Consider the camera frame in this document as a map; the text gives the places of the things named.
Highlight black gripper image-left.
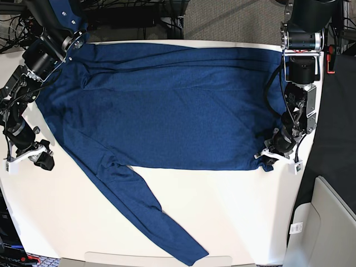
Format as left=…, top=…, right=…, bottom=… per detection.
left=5, top=122, right=54, bottom=170

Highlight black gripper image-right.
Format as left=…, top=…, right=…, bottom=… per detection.
left=262, top=127, right=296, bottom=169

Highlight blue long-sleeve T-shirt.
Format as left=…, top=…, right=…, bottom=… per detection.
left=36, top=43, right=285, bottom=266

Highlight black cloth side table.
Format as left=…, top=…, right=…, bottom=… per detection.
left=295, top=52, right=356, bottom=212

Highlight grey plastic bin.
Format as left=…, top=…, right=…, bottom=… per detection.
left=283, top=176, right=355, bottom=267

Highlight black box with red label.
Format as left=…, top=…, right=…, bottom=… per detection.
left=1, top=193, right=28, bottom=266

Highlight grey tray at table edge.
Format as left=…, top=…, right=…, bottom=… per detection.
left=59, top=250, right=256, bottom=267

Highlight red and black clamp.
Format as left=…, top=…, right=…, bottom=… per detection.
left=327, top=44, right=336, bottom=75

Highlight tangled black cables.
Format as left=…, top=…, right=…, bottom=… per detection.
left=0, top=11, right=37, bottom=54

